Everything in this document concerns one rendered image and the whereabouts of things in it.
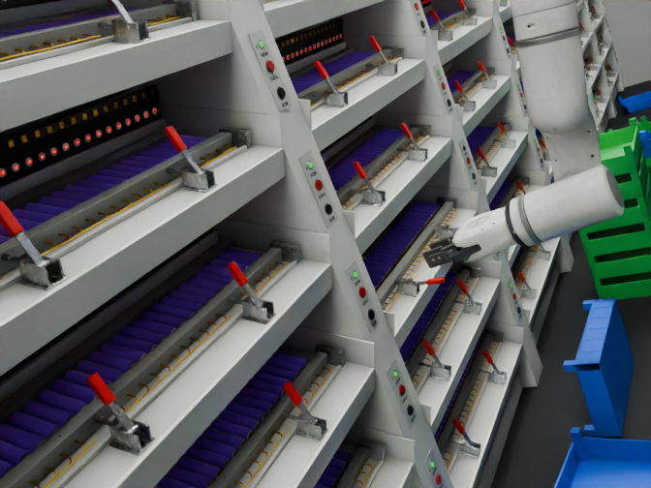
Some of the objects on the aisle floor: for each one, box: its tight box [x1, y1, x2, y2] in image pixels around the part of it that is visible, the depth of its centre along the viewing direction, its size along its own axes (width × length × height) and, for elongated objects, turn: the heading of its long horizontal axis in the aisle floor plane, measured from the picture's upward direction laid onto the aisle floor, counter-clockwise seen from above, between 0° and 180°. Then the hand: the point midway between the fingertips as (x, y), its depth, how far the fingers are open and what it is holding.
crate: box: [563, 297, 635, 437], centre depth 162 cm, size 8×30×20 cm, turn 21°
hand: (439, 252), depth 119 cm, fingers open, 3 cm apart
